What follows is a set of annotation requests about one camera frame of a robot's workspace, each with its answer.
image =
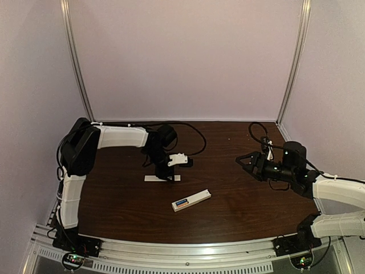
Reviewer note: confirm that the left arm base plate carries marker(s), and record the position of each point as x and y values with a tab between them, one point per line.
81	245

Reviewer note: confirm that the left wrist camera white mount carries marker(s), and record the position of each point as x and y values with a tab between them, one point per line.
179	159

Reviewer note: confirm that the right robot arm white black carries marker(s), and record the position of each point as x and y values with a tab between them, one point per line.
311	184

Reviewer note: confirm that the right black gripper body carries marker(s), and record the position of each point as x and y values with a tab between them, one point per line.
262	159

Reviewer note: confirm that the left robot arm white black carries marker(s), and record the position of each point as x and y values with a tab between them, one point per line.
76	157

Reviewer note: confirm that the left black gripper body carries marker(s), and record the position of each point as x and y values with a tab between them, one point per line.
159	173

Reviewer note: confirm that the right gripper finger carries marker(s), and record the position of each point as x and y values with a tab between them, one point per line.
250	158
253	171

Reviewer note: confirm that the front aluminium rail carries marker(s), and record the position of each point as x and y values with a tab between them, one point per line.
116	256

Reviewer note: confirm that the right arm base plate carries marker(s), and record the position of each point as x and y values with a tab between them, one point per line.
287	245

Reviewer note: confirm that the white remote control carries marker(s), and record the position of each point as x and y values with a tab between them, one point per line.
193	199

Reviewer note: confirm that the left aluminium frame post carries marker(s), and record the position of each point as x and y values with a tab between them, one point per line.
67	21

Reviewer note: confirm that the right aluminium frame post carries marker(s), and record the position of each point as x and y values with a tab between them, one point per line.
304	21

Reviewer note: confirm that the aluminium frame post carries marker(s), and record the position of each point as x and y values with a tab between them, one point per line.
67	21
304	21

